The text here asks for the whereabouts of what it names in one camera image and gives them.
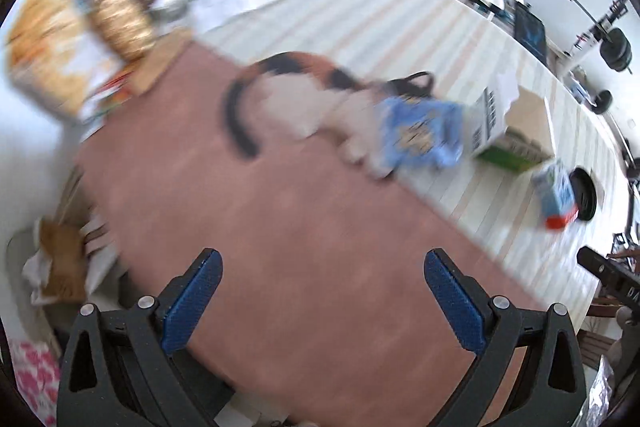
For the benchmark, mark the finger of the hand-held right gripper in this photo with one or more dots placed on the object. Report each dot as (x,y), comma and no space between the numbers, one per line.
(607,274)

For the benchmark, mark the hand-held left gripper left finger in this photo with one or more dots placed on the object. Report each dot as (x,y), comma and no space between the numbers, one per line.
(192,302)

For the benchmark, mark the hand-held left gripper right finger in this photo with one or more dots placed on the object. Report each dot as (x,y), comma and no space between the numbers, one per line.
(452,302)

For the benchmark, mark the dark brown chair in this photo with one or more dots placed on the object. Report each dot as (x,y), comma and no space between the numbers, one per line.
(597,337)

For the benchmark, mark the black round lid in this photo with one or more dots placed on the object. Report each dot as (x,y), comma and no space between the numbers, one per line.
(586,194)

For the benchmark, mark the small blue orange carton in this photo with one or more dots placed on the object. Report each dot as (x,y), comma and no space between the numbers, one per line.
(557,197)

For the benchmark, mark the cat print table blanket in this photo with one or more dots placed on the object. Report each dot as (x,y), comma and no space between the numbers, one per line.
(300,232)

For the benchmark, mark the open cardboard box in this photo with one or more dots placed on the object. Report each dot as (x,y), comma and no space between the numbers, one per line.
(62,262)

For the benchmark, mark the blue face mask packet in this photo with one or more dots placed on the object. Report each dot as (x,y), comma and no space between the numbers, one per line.
(420,132)

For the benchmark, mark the black dumbbell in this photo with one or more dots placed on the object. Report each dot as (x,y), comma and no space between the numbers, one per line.
(602,101)

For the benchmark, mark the pink patterned bag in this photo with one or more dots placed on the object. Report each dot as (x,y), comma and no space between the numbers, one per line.
(35,377)

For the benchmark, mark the green white carton box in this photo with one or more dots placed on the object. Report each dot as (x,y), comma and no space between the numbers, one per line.
(510,127)

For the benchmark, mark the barbell with black plates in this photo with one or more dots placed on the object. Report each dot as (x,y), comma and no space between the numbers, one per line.
(617,49)

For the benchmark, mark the yellow snack bag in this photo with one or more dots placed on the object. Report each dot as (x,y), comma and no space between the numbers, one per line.
(45,52)

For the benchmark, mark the brown patterned snack bag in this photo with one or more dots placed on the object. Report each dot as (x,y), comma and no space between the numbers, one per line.
(117,19)

